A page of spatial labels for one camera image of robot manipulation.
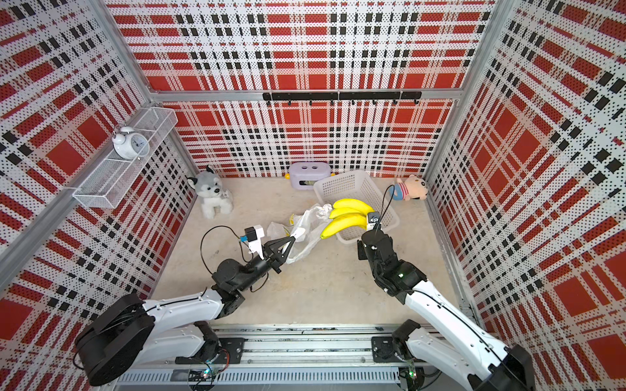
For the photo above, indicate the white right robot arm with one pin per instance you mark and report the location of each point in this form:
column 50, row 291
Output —
column 468, row 354

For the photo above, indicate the translucent white plastic bag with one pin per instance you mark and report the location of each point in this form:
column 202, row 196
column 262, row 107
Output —
column 306, row 228

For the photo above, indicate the grey white husky plush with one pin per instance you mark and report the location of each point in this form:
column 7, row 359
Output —
column 212, row 193

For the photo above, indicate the white wire mesh shelf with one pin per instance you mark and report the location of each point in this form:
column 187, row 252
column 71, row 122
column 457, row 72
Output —
column 107, row 184

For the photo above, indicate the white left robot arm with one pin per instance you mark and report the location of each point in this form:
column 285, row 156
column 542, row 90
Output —
column 134, row 331

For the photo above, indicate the white perforated plastic basket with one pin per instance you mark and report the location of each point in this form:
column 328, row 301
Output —
column 355, row 185

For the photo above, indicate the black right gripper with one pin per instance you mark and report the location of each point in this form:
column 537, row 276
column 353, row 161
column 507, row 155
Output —
column 361, row 250

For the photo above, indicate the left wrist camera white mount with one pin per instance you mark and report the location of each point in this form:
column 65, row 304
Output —
column 253, row 239

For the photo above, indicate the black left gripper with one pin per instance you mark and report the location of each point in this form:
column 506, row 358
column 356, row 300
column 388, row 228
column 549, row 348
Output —
column 271, row 254

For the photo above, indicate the yellow banana bunch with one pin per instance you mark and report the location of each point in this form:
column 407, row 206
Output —
column 347, row 213

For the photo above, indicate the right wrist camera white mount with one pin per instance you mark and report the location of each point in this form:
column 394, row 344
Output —
column 373, row 220

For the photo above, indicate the pink pig plush toy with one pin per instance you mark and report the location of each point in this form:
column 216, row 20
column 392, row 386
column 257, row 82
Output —
column 411, row 188

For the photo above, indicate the white alarm clock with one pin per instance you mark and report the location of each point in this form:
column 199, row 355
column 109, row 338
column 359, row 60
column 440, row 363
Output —
column 130, row 144

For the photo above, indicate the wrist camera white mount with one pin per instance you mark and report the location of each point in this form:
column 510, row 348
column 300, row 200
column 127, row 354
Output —
column 253, row 239
column 373, row 220

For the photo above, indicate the black wall hook rail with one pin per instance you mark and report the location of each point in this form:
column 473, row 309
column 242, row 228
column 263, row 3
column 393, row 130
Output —
column 310, row 97

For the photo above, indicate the metal base rail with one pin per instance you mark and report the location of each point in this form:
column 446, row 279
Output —
column 333, row 355

